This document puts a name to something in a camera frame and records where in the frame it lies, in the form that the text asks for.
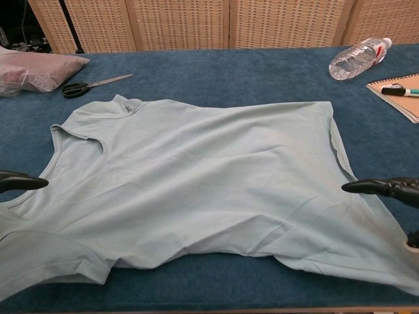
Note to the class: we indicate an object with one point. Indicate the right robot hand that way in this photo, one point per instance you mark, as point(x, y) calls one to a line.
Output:
point(376, 187)

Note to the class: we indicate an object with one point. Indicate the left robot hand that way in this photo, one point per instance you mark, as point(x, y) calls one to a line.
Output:
point(19, 181)

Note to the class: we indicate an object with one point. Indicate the light blue t-shirt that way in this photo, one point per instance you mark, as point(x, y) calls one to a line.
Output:
point(203, 183)

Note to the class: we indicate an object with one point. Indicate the brown spiral notebook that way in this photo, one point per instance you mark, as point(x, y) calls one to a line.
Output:
point(399, 106)

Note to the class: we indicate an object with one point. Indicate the white translucent plastic bag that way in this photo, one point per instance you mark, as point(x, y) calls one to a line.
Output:
point(8, 92)

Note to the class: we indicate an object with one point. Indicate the black green marker pen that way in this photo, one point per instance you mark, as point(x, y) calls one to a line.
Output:
point(393, 91)

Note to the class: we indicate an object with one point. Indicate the plastic bag with red cloth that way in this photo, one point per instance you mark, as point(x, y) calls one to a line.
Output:
point(39, 70)

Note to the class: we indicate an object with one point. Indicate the clear plastic water bottle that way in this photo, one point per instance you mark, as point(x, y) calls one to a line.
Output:
point(353, 60)

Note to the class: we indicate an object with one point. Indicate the black tripod stand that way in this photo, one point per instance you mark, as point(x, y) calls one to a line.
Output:
point(70, 26)

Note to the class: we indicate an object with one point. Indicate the blue velvet table cover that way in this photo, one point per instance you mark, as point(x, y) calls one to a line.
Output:
point(209, 294)

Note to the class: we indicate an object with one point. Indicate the wicker folding screen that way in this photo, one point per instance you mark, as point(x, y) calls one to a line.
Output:
point(180, 23)

